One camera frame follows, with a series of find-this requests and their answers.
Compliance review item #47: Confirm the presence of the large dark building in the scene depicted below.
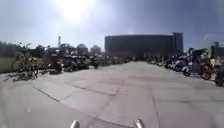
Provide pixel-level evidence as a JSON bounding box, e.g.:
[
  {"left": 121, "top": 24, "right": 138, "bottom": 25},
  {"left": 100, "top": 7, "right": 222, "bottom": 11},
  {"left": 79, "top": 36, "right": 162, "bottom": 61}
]
[{"left": 104, "top": 31, "right": 184, "bottom": 60}]

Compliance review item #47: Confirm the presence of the row of trees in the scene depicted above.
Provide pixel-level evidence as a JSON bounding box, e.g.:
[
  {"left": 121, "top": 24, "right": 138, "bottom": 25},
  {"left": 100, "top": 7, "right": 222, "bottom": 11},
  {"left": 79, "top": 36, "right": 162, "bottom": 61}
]
[{"left": 0, "top": 41, "right": 103, "bottom": 58}]

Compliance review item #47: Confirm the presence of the row of parked bicycles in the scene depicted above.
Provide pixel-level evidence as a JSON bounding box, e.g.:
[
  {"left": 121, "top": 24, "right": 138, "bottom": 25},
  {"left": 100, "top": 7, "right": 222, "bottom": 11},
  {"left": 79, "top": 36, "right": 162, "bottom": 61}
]
[{"left": 11, "top": 42, "right": 134, "bottom": 79}]

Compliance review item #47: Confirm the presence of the robot's own part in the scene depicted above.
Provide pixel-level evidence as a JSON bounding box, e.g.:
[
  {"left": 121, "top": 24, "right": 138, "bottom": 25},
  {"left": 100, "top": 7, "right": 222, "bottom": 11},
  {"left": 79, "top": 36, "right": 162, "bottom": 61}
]
[
  {"left": 69, "top": 120, "right": 81, "bottom": 128},
  {"left": 133, "top": 118, "right": 145, "bottom": 128}
]

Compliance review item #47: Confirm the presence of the grey concrete slab pavement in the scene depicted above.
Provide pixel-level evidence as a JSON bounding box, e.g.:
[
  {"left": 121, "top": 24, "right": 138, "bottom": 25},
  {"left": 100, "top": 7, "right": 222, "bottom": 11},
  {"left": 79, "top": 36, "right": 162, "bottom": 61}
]
[{"left": 0, "top": 60, "right": 224, "bottom": 128}]

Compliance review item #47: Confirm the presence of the pale tower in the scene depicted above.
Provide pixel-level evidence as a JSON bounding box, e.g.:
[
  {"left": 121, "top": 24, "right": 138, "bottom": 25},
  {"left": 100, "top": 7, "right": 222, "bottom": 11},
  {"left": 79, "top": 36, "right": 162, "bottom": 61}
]
[{"left": 57, "top": 35, "right": 62, "bottom": 49}]

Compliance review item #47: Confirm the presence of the row of parked scooters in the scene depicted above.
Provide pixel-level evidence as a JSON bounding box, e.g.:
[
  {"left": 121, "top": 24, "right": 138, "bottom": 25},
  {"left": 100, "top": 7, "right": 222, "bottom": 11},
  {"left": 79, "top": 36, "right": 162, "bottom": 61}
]
[{"left": 145, "top": 47, "right": 224, "bottom": 88}]

